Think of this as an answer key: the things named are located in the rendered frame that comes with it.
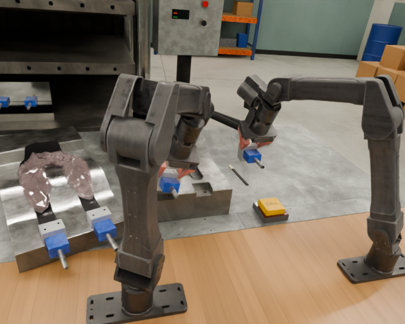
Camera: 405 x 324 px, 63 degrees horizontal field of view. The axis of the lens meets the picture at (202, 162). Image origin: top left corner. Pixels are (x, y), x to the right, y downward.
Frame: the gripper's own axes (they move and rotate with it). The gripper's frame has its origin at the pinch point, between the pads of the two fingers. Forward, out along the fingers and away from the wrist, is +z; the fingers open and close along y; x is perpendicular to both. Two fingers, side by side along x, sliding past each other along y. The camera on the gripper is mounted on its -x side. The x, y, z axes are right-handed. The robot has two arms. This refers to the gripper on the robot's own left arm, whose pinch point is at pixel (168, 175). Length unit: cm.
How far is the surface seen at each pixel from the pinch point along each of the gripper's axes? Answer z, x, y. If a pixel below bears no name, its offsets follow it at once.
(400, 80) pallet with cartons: 66, -289, -394
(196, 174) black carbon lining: 5.6, -6.5, -11.1
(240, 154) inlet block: 0.1, -12.2, -25.3
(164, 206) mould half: 7.1, 5.0, -0.3
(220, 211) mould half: 7.7, 4.9, -17.4
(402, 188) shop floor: 75, -83, -238
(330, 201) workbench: 2, 2, -56
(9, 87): 34, -69, 51
